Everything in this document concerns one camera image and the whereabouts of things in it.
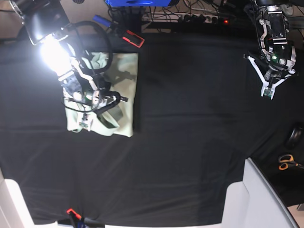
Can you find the light green T-shirt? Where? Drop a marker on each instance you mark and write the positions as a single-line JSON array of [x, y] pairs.
[[121, 77]]

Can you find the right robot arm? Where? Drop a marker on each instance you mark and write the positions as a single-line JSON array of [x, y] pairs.
[[48, 27]]

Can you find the blue base box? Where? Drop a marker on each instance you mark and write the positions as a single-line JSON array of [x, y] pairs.
[[146, 3]]

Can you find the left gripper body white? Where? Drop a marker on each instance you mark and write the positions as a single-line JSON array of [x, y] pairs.
[[269, 77]]

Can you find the blue handled tool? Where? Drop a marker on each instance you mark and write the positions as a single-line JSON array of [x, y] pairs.
[[102, 21]]

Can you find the black round tape roll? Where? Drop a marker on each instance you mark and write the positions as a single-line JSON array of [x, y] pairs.
[[294, 137]]

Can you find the white bin left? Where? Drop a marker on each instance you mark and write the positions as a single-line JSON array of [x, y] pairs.
[[14, 212]]

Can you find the grey white bin right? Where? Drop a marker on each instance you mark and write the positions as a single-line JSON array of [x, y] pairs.
[[253, 203]]

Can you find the orange handled scissors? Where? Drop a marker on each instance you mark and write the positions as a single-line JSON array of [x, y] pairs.
[[287, 161]]

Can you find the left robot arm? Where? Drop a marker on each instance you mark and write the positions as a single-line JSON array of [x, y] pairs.
[[277, 56]]

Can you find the black table cloth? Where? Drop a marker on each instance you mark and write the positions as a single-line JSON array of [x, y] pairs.
[[198, 114]]

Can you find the red black clamp tool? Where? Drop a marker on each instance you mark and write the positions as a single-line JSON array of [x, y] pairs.
[[132, 38]]

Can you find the red clamp bottom edge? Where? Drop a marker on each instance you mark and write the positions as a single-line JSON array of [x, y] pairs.
[[70, 211]]

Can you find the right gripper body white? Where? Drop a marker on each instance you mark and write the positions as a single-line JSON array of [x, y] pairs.
[[93, 115]]

